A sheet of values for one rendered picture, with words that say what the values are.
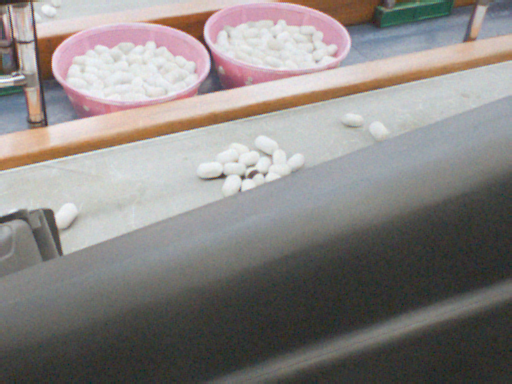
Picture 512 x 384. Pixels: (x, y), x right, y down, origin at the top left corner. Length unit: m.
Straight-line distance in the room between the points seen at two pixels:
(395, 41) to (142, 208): 0.80
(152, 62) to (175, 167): 0.30
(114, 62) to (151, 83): 0.11
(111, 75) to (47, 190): 0.30
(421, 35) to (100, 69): 0.72
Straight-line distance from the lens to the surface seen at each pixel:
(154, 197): 0.88
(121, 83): 1.14
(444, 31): 1.57
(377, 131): 1.03
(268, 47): 1.26
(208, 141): 0.98
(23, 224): 0.52
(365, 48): 1.43
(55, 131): 0.97
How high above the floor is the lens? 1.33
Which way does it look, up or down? 39 degrees down
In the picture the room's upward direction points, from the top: 2 degrees clockwise
